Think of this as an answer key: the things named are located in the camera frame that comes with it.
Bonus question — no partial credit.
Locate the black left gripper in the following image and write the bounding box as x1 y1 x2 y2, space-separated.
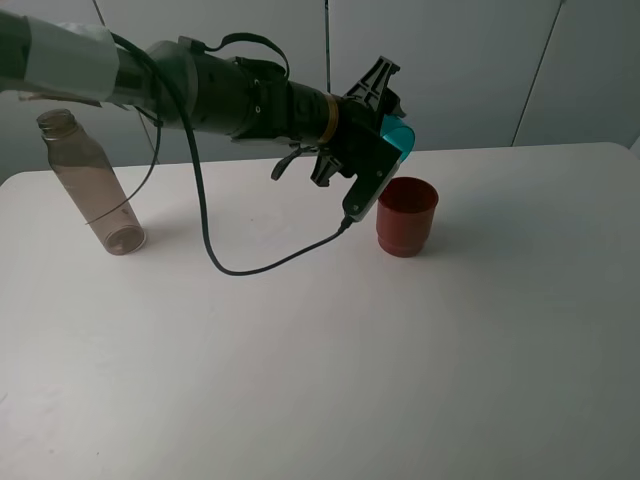
310 56 406 187

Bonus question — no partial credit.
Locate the teal transparent plastic cup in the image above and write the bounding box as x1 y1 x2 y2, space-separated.
380 115 415 163

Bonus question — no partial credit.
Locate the smoky transparent plastic bottle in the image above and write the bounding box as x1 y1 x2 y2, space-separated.
37 109 146 256

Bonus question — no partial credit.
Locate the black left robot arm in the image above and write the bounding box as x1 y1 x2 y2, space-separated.
1 12 406 194

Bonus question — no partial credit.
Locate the red plastic cup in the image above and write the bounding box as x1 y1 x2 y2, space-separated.
376 177 439 258

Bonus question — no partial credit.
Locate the black camera cable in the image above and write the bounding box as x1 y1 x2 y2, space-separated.
84 29 357 277

